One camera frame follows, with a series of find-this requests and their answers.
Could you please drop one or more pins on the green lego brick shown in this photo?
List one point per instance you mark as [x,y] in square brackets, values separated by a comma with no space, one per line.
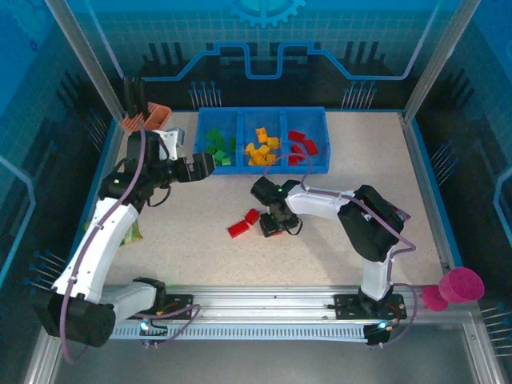
[212,134]
[232,145]
[219,154]
[210,150]
[225,161]
[220,140]

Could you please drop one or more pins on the long red lego brick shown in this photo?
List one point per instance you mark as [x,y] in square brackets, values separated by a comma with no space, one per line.
[294,160]
[238,229]

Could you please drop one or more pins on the orange lego brick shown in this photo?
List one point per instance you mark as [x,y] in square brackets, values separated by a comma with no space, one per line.
[271,158]
[262,134]
[258,160]

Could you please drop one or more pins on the yellow wedge lego brick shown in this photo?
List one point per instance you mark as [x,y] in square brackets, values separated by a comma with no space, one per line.
[251,149]

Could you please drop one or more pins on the large red lego brick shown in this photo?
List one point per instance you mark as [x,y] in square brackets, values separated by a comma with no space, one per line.
[311,146]

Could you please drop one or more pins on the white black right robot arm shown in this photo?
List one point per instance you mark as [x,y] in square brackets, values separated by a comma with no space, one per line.
[316,202]

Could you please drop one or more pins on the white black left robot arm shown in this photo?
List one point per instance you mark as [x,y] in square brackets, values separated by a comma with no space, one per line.
[104,240]

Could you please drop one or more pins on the green yellow snack packet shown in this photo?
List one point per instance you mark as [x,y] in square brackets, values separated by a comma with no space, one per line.
[134,235]

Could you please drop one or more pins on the blue three-compartment bin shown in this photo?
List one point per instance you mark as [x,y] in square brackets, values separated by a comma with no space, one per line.
[248,122]

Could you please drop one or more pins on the orange plastic organizer container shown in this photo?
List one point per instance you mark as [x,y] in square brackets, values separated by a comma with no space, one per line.
[158,114]

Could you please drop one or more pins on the black stick tool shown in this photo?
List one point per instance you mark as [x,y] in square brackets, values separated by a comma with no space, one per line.
[128,96]
[140,96]

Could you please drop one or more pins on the purple snack packet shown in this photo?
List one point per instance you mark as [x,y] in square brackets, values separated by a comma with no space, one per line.
[402,214]

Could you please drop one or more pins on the black controller box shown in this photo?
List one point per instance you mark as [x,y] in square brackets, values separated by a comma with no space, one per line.
[378,335]

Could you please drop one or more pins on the small pink foam cylinder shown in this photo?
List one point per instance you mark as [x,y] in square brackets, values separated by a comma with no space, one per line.
[434,299]

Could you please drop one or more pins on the pink plastic cup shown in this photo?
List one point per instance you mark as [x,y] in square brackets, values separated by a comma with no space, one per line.
[462,285]

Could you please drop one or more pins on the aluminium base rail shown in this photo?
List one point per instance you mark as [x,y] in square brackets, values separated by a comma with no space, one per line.
[260,304]

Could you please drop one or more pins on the aluminium frame post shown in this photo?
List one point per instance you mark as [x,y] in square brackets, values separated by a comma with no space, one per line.
[445,50]
[82,50]

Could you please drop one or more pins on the aluminium side rail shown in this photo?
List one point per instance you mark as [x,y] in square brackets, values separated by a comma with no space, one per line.
[418,154]

